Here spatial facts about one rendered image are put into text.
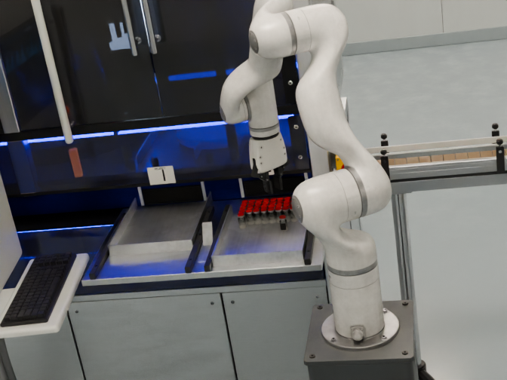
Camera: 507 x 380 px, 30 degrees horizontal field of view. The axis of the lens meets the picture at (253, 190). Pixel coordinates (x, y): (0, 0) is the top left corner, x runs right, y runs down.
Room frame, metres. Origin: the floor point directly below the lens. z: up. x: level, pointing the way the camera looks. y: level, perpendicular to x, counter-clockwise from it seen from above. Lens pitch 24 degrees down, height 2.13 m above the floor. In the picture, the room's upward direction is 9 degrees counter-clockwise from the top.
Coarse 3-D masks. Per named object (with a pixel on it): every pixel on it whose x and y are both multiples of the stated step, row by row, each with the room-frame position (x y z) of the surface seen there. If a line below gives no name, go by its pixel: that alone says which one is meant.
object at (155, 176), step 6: (150, 168) 2.79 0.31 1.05; (156, 168) 2.79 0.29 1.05; (162, 168) 2.79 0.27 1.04; (168, 168) 2.78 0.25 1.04; (150, 174) 2.79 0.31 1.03; (156, 174) 2.79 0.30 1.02; (162, 174) 2.79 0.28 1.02; (168, 174) 2.78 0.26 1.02; (150, 180) 2.79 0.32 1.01; (156, 180) 2.79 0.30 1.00; (162, 180) 2.79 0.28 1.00; (168, 180) 2.78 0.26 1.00; (174, 180) 2.78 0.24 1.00
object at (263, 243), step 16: (224, 224) 2.58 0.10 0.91; (272, 224) 2.59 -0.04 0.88; (288, 224) 2.57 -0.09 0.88; (224, 240) 2.54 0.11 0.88; (240, 240) 2.52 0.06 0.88; (256, 240) 2.50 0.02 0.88; (272, 240) 2.49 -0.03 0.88; (288, 240) 2.47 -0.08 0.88; (304, 240) 2.39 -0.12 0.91; (224, 256) 2.38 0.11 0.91; (240, 256) 2.37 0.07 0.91; (256, 256) 2.36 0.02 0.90; (272, 256) 2.35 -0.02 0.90; (288, 256) 2.34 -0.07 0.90; (304, 256) 2.35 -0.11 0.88
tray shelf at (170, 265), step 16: (224, 208) 2.77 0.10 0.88; (96, 256) 2.57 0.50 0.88; (112, 256) 2.55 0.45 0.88; (128, 256) 2.53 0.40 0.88; (144, 256) 2.52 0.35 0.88; (160, 256) 2.50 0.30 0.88; (176, 256) 2.48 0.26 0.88; (320, 256) 2.34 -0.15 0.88; (112, 272) 2.45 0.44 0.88; (128, 272) 2.43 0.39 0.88; (144, 272) 2.42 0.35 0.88; (160, 272) 2.40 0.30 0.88; (176, 272) 2.39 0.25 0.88; (192, 272) 2.37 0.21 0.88; (208, 272) 2.36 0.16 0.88; (224, 272) 2.35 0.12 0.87; (240, 272) 2.34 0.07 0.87; (256, 272) 2.33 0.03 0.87; (272, 272) 2.32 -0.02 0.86
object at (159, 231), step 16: (128, 208) 2.81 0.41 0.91; (144, 208) 2.87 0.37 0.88; (160, 208) 2.85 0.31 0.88; (176, 208) 2.83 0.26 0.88; (192, 208) 2.80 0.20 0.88; (128, 224) 2.76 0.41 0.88; (144, 224) 2.74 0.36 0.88; (160, 224) 2.72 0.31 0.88; (176, 224) 2.70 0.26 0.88; (192, 224) 2.68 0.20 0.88; (112, 240) 2.60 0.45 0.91; (128, 240) 2.64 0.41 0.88; (144, 240) 2.63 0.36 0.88; (160, 240) 2.61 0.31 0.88; (176, 240) 2.59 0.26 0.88; (192, 240) 2.52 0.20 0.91
